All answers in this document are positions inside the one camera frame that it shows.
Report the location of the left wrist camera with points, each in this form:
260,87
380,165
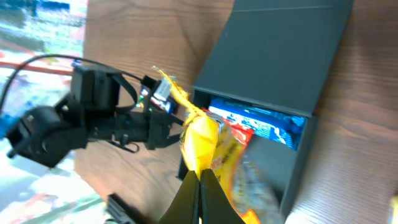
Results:
163,90

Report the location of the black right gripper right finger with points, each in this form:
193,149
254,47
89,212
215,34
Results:
215,206

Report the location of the dark green open box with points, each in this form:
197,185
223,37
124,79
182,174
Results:
276,55

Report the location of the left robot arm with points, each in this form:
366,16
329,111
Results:
88,112

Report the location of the blue Oreo cookie pack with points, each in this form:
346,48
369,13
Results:
273,125

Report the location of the yellow cylindrical candy container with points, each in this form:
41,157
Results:
393,212

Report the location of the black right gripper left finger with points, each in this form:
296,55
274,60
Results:
184,208

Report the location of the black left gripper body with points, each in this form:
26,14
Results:
152,128

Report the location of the yellow snack bag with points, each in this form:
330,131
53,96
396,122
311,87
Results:
208,143

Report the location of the red snack bag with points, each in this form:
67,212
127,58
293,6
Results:
241,133

